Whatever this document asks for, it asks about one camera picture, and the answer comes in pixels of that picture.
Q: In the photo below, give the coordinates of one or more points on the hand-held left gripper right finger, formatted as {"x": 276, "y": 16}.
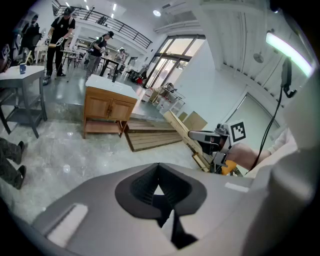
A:
{"x": 220, "y": 197}

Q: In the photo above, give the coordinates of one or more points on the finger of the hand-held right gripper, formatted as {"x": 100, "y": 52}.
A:
{"x": 196, "y": 135}

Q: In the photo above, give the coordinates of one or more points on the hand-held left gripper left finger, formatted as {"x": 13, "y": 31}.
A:
{"x": 100, "y": 212}

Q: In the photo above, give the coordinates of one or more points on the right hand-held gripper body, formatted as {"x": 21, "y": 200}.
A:
{"x": 236, "y": 132}

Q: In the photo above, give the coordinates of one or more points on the person's right forearm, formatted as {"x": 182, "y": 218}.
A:
{"x": 243, "y": 155}

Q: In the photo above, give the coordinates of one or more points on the long pale wooden plank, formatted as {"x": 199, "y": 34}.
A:
{"x": 185, "y": 135}

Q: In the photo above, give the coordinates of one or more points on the brown cardboard sheet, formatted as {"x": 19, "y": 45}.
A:
{"x": 195, "y": 121}

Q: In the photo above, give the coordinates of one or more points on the yellow plastic object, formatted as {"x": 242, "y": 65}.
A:
{"x": 228, "y": 167}

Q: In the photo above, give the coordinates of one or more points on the stack of white boxes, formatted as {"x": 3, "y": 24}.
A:
{"x": 162, "y": 100}

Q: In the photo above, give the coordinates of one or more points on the person's white shirt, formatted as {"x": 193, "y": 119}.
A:
{"x": 287, "y": 187}

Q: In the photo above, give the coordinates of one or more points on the black hanging clamp device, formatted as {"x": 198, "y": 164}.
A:
{"x": 286, "y": 75}

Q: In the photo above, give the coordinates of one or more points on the glass entrance door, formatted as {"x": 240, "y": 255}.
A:
{"x": 170, "y": 62}

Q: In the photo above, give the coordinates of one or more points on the wooden vanity cabinet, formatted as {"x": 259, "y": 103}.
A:
{"x": 107, "y": 110}

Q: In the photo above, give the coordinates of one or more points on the long bar lamp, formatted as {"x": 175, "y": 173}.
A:
{"x": 290, "y": 51}

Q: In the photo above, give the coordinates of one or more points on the white sink basin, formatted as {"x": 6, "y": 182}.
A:
{"x": 110, "y": 86}

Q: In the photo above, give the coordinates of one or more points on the black faucet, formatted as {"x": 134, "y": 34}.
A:
{"x": 114, "y": 75}

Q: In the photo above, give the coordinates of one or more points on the dark dining table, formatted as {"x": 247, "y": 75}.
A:
{"x": 112, "y": 63}

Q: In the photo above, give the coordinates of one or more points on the round ceiling light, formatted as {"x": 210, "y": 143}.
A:
{"x": 156, "y": 13}

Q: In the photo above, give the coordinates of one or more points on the dark grey table stand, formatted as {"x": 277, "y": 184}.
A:
{"x": 25, "y": 107}

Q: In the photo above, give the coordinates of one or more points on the black balcony railing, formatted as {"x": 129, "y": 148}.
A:
{"x": 117, "y": 25}

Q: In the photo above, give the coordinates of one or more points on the blue cup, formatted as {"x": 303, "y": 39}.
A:
{"x": 22, "y": 68}

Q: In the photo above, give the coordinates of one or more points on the round wall fan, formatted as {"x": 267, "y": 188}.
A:
{"x": 258, "y": 57}

